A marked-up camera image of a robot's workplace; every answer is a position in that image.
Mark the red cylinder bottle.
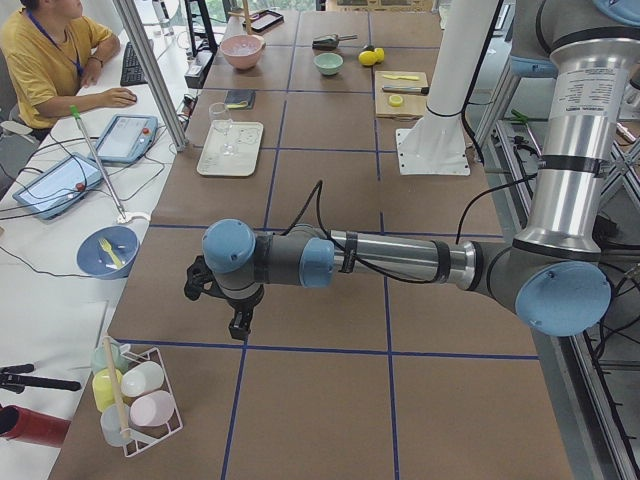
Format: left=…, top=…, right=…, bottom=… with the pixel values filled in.
left=1, top=405, right=71, bottom=448

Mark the grey folded cloth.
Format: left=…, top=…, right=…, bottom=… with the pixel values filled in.
left=224, top=89, right=256, bottom=110

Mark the pink plastic cup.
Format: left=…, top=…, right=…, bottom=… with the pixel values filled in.
left=130, top=390, right=175, bottom=427

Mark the person in yellow shirt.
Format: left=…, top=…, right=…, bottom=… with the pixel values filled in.
left=1, top=1, right=137, bottom=140

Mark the yellow lemon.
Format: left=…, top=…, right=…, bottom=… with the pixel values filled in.
left=358, top=50, right=378, bottom=67
left=374, top=47, right=385, bottom=63

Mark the pink bowl with ice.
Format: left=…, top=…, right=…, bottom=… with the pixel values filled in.
left=220, top=35, right=266, bottom=70

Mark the mint green bowl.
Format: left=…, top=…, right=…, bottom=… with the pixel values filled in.
left=313, top=52, right=344, bottom=76

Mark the yellow plastic knife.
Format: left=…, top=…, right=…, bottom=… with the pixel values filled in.
left=382, top=74, right=421, bottom=81

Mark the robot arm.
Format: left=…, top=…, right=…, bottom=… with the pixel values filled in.
left=184, top=1, right=639, bottom=340

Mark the white plastic cup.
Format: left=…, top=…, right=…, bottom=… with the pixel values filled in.
left=121, top=361, right=164, bottom=397

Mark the lemon half slice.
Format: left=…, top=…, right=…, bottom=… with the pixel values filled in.
left=388, top=94, right=404, bottom=107

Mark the black tripod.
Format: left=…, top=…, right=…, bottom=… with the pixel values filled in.
left=1, top=364, right=82, bottom=394

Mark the aluminium frame post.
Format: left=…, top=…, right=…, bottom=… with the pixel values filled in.
left=113, top=0, right=188, bottom=152

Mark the clear wine glass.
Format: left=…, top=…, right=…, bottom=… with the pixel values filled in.
left=208, top=102, right=235, bottom=156

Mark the far blue teach pendant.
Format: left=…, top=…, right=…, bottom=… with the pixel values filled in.
left=95, top=114, right=159, bottom=165

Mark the cream bear tray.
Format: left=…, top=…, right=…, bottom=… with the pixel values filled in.
left=196, top=120, right=264, bottom=177

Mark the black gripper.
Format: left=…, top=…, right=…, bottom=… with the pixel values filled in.
left=185, top=255, right=264, bottom=341

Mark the clear plastic cup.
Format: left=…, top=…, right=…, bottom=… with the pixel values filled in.
left=100, top=404, right=132, bottom=447

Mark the blue bowl with fork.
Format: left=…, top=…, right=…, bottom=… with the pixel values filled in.
left=76, top=225, right=139, bottom=280

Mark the black power strip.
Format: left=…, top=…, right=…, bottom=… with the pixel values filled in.
left=184, top=51, right=214, bottom=89

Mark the near blue teach pendant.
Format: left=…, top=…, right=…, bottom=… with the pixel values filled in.
left=12, top=153, right=103, bottom=220

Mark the black keyboard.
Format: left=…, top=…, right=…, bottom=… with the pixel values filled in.
left=120, top=42, right=147, bottom=87

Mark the white wire cup rack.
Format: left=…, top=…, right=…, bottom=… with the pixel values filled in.
left=100, top=338, right=183, bottom=458

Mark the blue teach pendant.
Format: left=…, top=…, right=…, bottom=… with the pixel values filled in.
left=95, top=114, right=159, bottom=165
left=12, top=153, right=103, bottom=220

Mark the metal stick green tip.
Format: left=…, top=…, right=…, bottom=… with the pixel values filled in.
left=70, top=104, right=151, bottom=224

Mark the dark serving tray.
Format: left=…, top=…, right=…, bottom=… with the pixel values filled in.
left=249, top=10, right=284, bottom=33

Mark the yellow plastic cup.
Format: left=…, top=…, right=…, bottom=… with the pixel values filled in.
left=91, top=368, right=115, bottom=412

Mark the green plastic cup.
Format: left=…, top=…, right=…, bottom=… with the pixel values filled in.
left=90, top=337, right=132, bottom=375

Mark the metal ice scoop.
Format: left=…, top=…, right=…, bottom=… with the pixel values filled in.
left=312, top=34, right=358, bottom=51

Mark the wooden cutting board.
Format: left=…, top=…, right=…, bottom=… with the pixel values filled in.
left=374, top=71, right=429, bottom=118

